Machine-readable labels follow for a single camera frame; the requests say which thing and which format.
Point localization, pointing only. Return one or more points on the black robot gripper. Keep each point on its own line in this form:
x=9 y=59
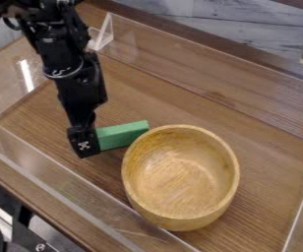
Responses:
x=83 y=93

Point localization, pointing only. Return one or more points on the green rectangular block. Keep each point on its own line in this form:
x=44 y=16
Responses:
x=122 y=135

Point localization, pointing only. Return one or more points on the brown wooden bowl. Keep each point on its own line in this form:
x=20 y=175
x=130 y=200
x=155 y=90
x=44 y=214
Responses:
x=180 y=175

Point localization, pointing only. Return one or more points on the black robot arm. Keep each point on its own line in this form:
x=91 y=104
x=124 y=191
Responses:
x=59 y=35

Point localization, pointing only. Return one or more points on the black metal table leg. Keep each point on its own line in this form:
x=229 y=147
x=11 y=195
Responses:
x=21 y=223

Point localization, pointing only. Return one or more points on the clear acrylic front wall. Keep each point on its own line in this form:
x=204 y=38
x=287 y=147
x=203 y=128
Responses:
x=84 y=211

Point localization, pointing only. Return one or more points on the clear acrylic corner bracket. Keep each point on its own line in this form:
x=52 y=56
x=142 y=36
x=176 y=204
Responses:
x=104 y=35

